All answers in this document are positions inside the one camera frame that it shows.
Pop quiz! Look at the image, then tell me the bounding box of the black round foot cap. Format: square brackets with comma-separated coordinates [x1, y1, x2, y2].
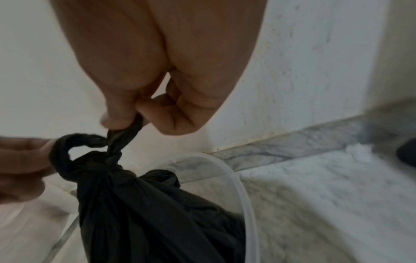
[395, 137, 416, 164]

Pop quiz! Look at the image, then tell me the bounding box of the person's left hand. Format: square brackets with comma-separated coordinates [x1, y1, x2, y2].
[0, 136, 61, 205]

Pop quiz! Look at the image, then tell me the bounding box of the person's right hand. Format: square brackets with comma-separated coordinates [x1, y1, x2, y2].
[48, 0, 269, 136]

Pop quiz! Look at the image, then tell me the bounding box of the black plastic bag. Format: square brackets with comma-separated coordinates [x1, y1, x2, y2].
[48, 113, 247, 263]

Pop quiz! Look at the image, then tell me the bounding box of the white translucent bucket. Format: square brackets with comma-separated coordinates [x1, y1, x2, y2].
[48, 150, 260, 263]

